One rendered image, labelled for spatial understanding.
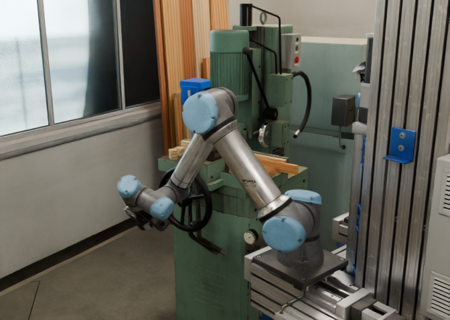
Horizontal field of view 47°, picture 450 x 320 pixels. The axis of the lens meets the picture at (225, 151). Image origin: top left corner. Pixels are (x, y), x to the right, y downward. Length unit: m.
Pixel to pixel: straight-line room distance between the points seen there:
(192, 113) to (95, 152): 2.09
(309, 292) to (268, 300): 0.20
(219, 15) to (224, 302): 2.47
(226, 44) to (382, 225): 1.06
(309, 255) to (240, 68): 0.97
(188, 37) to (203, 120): 2.54
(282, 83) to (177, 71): 1.53
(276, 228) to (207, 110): 0.39
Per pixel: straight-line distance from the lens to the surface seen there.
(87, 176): 3.54
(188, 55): 3.99
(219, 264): 2.49
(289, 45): 2.52
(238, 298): 2.50
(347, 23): 4.53
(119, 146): 3.70
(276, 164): 2.32
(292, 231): 1.49
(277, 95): 2.46
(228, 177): 2.29
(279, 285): 1.76
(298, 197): 1.60
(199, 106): 1.49
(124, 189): 1.74
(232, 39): 2.28
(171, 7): 3.81
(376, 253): 1.71
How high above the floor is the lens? 1.62
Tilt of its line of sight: 16 degrees down
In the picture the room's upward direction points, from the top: straight up
